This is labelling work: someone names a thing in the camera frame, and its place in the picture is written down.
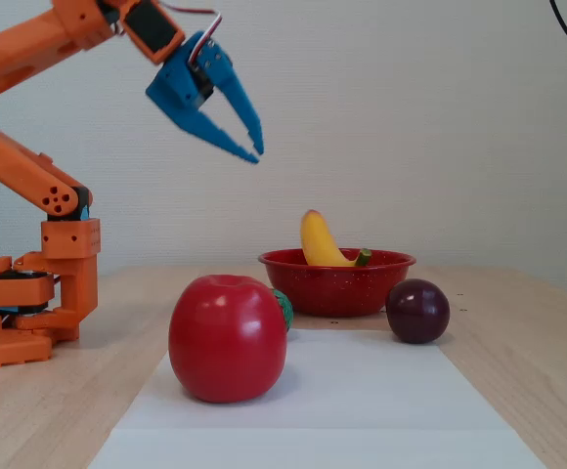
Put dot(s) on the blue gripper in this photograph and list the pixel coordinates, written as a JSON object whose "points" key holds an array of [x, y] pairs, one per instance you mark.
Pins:
{"points": [[176, 88]]}

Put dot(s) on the yellow toy banana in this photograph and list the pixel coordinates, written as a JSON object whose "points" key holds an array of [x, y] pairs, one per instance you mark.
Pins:
{"points": [[318, 244]]}

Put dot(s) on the orange robot base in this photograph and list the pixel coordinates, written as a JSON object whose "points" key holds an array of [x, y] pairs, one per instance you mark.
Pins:
{"points": [[14, 293]]}

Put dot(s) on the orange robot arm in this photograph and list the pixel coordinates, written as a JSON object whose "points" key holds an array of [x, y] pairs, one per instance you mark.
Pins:
{"points": [[19, 44]]}

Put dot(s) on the red speckled enamel bowl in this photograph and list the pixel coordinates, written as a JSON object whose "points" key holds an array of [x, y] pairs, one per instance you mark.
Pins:
{"points": [[332, 290]]}

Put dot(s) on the green toy fruit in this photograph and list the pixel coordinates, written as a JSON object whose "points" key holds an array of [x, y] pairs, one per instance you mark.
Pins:
{"points": [[286, 308]]}

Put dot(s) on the red toy apple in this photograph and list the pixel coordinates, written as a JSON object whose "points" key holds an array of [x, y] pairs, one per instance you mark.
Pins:
{"points": [[227, 339]]}

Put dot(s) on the dark purple toy plum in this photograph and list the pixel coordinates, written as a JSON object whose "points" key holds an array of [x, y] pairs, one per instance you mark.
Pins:
{"points": [[418, 310]]}

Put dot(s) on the white paper sheet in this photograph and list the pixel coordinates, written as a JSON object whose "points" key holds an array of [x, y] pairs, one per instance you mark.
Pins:
{"points": [[337, 400]]}

